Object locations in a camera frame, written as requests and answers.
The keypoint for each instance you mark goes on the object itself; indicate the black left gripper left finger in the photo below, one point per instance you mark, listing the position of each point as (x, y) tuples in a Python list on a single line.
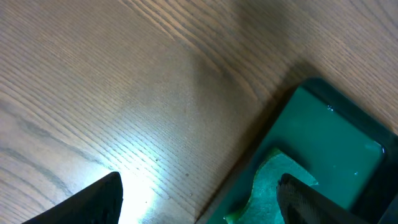
[(99, 203)]

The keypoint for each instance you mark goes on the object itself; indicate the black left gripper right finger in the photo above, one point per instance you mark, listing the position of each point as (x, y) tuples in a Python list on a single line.
[(299, 203)]

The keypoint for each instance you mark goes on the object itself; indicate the green scouring pad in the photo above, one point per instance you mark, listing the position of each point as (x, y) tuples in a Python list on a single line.
[(262, 205)]

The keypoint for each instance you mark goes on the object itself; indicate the black rectangular water tray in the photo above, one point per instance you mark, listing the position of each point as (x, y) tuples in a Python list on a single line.
[(351, 155)]

